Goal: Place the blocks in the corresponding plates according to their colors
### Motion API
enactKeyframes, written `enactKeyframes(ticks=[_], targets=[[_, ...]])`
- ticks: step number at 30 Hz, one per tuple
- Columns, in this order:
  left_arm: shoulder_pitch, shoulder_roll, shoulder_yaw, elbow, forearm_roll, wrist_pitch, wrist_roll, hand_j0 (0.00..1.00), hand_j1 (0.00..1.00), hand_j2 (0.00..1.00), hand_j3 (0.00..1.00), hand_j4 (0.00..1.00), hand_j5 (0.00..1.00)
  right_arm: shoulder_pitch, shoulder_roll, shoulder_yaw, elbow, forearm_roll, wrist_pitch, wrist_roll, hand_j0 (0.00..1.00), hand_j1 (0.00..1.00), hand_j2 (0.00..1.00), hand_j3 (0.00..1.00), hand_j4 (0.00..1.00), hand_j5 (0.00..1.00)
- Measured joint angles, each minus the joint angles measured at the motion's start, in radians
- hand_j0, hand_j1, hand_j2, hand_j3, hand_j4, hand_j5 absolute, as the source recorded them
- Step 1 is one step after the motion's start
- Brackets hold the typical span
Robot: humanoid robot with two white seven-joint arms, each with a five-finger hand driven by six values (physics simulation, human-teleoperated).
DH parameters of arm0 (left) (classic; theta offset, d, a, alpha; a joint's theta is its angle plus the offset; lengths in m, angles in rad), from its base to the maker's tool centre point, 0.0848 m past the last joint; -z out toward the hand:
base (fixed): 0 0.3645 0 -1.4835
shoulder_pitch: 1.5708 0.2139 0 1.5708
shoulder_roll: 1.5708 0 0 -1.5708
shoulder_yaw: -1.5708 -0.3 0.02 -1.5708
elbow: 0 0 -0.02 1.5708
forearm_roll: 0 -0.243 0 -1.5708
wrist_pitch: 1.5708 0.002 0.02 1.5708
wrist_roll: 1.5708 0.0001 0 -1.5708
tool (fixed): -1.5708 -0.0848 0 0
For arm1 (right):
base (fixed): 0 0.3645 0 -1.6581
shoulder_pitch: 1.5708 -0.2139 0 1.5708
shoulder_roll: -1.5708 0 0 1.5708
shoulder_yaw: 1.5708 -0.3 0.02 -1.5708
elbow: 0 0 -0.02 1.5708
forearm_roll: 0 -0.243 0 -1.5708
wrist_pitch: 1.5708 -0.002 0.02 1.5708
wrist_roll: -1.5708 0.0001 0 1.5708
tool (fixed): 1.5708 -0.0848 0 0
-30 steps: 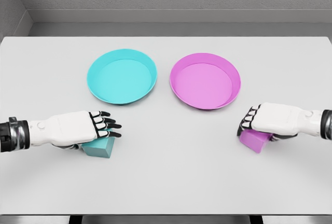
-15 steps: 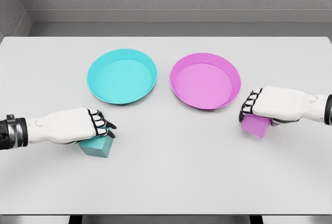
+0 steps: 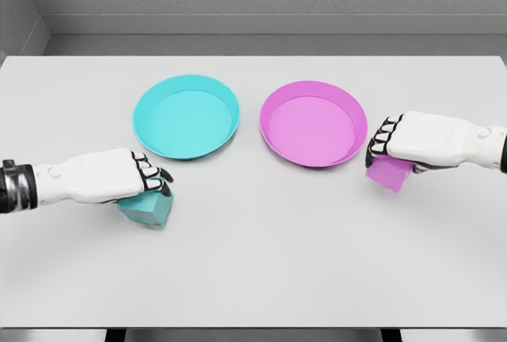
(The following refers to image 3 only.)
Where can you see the cyan block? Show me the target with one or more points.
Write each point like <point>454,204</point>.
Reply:
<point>148,209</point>

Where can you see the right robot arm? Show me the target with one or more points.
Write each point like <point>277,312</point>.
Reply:
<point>493,147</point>

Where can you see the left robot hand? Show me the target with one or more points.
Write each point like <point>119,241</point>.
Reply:
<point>107,175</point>

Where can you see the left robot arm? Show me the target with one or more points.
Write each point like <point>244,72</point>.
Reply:
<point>35,185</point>

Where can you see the pink plate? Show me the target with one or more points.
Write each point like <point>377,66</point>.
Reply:
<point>313,124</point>

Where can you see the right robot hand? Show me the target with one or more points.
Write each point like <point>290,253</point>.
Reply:
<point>428,136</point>

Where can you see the pink block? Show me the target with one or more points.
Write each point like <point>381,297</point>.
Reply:
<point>386,175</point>

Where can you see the cyan plate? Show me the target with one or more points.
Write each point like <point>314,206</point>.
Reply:
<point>186,116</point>

